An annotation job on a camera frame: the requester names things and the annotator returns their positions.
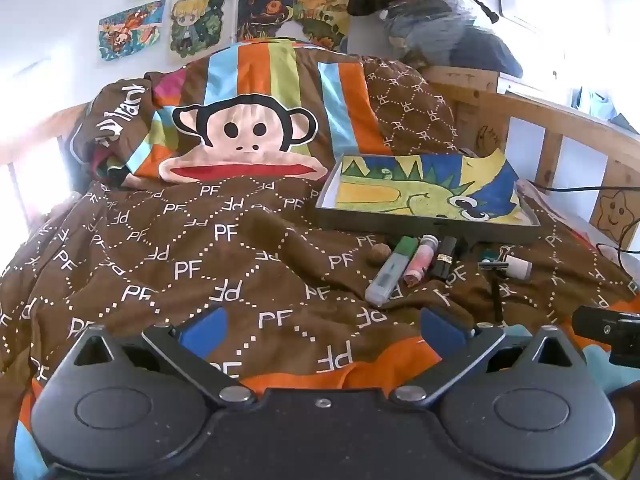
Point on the green-capped highlighter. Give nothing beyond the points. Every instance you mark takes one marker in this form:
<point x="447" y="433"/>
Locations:
<point x="390" y="272"/>

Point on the pile of grey-blue clothes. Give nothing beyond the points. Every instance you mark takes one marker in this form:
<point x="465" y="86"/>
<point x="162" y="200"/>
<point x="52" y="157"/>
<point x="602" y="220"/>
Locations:
<point x="450" y="30"/>

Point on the pink tube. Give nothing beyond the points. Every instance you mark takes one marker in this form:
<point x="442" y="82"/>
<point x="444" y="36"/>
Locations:
<point x="420" y="262"/>

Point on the brown printed blanket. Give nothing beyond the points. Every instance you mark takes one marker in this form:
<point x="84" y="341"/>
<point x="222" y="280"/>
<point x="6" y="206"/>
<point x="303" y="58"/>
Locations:
<point x="200" y="260"/>

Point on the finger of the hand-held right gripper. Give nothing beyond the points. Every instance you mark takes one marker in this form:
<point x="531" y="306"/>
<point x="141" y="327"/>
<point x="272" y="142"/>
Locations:
<point x="612" y="330"/>

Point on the dark monster wall poster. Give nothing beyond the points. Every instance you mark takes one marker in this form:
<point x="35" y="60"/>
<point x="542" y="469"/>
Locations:
<point x="267" y="12"/>

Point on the walnut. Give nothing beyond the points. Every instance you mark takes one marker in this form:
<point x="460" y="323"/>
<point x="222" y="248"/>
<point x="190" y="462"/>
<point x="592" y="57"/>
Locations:
<point x="380" y="253"/>

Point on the yellow leafy wall poster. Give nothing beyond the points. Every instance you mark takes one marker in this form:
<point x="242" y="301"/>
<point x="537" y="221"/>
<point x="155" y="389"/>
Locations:
<point x="325" y="17"/>

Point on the grey shallow tray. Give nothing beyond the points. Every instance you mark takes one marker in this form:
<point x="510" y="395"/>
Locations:
<point x="425" y="227"/>

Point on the wooden bed frame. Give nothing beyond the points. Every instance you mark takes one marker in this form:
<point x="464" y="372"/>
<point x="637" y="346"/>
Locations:
<point x="550" y="115"/>

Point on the brown patterned pillow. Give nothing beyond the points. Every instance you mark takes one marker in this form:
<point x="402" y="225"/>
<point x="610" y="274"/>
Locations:
<point x="410" y="105"/>

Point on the blond figure wall poster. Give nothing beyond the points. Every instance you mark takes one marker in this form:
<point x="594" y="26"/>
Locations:
<point x="197" y="25"/>

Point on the black razor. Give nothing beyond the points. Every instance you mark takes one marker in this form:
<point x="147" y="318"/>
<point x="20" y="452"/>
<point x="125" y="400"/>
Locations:
<point x="496" y="290"/>

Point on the pink cloth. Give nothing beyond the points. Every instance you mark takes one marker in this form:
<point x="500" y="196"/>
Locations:
<point x="565" y="215"/>

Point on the black lipstick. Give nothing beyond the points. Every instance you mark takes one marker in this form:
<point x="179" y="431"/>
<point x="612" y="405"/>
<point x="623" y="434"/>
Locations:
<point x="444" y="260"/>

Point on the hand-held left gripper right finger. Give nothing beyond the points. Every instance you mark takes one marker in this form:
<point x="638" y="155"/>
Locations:
<point x="442" y="332"/>

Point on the monkey face pillow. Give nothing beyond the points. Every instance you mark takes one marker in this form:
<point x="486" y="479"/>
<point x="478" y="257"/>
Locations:
<point x="245" y="125"/>

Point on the blue cartoon wall poster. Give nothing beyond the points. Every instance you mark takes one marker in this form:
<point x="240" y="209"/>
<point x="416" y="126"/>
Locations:
<point x="132" y="30"/>

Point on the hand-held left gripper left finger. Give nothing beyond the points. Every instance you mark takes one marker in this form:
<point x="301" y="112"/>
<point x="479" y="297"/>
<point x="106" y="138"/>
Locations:
<point x="202" y="332"/>

